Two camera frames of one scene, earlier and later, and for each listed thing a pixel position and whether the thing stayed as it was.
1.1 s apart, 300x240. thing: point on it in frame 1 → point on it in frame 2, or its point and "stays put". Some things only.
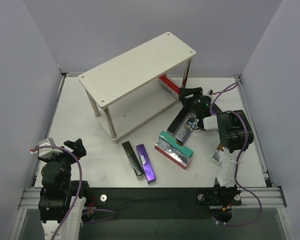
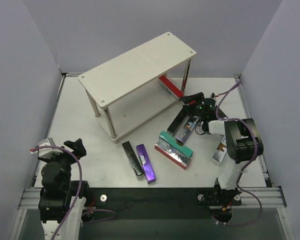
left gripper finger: [79, 148] stays put
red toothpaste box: [169, 86] stays put
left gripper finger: [73, 145] stays put
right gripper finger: [184, 92] → [187, 99]
